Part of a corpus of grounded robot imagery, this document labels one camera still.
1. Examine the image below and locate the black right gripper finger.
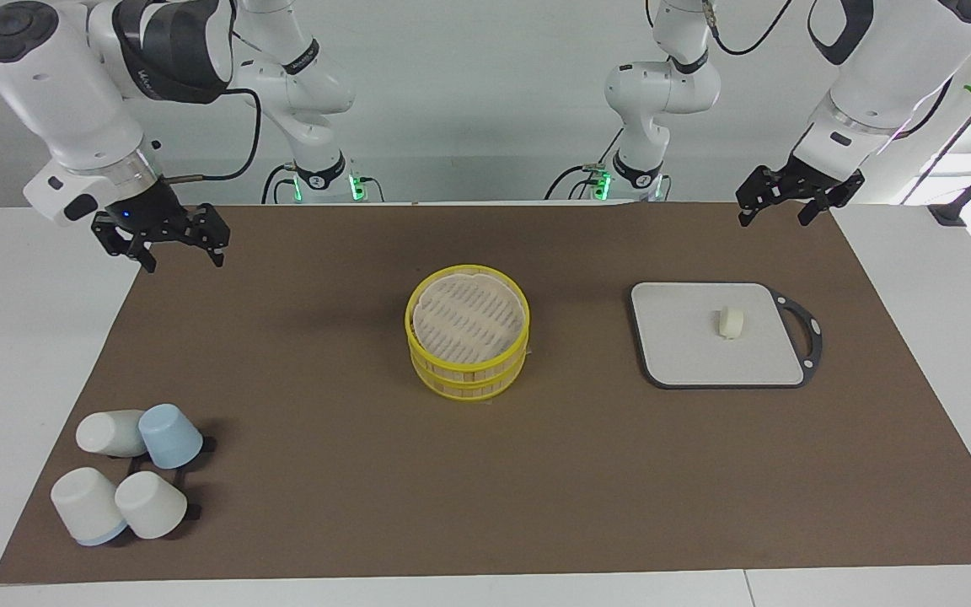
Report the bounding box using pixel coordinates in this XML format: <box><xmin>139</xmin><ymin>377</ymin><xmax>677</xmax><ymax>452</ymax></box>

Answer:
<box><xmin>189</xmin><ymin>204</ymin><xmax>231</xmax><ymax>269</ymax></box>
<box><xmin>91</xmin><ymin>215</ymin><xmax>158</xmax><ymax>273</ymax></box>

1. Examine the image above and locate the yellow bamboo steamer basket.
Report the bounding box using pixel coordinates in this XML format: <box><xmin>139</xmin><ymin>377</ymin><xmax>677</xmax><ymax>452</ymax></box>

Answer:
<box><xmin>405</xmin><ymin>265</ymin><xmax>532</xmax><ymax>402</ymax></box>

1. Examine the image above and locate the white cutting board grey rim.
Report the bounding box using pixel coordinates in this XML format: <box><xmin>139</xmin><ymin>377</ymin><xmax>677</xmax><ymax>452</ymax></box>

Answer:
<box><xmin>630</xmin><ymin>281</ymin><xmax>824</xmax><ymax>390</ymax></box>

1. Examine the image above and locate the white cup blue rim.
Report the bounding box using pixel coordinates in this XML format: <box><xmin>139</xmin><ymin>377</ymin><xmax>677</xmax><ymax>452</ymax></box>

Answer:
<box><xmin>50</xmin><ymin>466</ymin><xmax>129</xmax><ymax>547</ymax></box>
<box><xmin>75</xmin><ymin>409</ymin><xmax>149</xmax><ymax>458</ymax></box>

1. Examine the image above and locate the light blue cup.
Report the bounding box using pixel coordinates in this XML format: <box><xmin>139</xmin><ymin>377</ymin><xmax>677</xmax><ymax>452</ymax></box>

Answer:
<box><xmin>138</xmin><ymin>403</ymin><xmax>205</xmax><ymax>470</ymax></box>

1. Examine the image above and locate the cream white cup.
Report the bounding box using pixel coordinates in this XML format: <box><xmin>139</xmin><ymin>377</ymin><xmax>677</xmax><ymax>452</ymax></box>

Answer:
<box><xmin>114</xmin><ymin>470</ymin><xmax>189</xmax><ymax>540</ymax></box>

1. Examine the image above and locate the brown table mat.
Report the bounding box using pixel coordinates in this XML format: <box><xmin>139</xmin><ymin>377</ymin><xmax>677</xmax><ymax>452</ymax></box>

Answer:
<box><xmin>0</xmin><ymin>201</ymin><xmax>971</xmax><ymax>584</ymax></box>

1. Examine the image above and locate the black base cable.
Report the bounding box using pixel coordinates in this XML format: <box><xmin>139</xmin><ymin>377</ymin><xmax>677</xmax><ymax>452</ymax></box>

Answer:
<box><xmin>261</xmin><ymin>163</ymin><xmax>301</xmax><ymax>205</ymax></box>
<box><xmin>544</xmin><ymin>126</ymin><xmax>623</xmax><ymax>201</ymax></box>

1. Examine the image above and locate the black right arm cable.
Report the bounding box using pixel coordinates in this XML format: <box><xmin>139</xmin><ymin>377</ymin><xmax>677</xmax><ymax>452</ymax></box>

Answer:
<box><xmin>161</xmin><ymin>84</ymin><xmax>264</xmax><ymax>185</ymax></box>

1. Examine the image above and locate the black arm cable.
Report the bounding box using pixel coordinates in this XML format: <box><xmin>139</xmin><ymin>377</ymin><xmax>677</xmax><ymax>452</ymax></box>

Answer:
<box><xmin>644</xmin><ymin>0</ymin><xmax>795</xmax><ymax>57</ymax></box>
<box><xmin>161</xmin><ymin>84</ymin><xmax>264</xmax><ymax>185</ymax></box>

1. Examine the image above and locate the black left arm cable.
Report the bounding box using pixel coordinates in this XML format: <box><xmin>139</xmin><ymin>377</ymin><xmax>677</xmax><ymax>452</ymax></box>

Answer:
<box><xmin>644</xmin><ymin>0</ymin><xmax>795</xmax><ymax>57</ymax></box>

